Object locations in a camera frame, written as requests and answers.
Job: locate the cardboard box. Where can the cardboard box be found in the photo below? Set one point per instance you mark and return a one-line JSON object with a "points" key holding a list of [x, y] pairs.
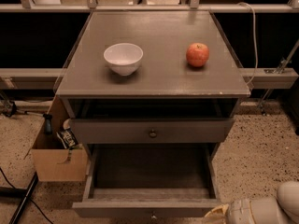
{"points": [[53, 163]]}

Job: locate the white ceramic bowl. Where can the white ceramic bowl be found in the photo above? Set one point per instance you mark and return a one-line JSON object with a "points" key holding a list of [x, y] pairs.
{"points": [[123, 58]]}

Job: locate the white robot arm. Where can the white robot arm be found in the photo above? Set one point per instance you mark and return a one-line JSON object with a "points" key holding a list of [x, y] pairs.
{"points": [[283, 209]]}

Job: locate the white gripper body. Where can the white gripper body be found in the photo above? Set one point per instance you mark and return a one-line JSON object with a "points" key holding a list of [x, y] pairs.
{"points": [[239, 213]]}

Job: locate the dark snack packet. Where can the dark snack packet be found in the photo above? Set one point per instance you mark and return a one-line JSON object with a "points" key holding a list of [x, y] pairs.
{"points": [[67, 138]]}

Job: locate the red apple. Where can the red apple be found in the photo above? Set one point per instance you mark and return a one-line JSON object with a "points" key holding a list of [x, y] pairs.
{"points": [[197, 54]]}

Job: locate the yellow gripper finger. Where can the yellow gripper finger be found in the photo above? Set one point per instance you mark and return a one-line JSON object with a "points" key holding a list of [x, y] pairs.
{"points": [[217, 215]]}

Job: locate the grey drawer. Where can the grey drawer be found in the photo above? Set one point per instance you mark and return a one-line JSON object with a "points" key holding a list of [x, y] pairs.
{"points": [[99, 131], [149, 181]]}

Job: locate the dark bottle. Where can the dark bottle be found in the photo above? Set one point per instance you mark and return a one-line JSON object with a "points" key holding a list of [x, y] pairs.
{"points": [[47, 125]]}

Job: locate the black floor stand bar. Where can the black floor stand bar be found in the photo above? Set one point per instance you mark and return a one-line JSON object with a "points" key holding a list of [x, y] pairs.
{"points": [[23, 195]]}

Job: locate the grey wooden drawer cabinet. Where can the grey wooden drawer cabinet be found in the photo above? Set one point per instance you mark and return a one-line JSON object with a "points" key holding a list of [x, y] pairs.
{"points": [[165, 86]]}

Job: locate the grey top drawer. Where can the grey top drawer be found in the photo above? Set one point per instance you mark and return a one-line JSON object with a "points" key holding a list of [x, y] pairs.
{"points": [[99, 131]]}

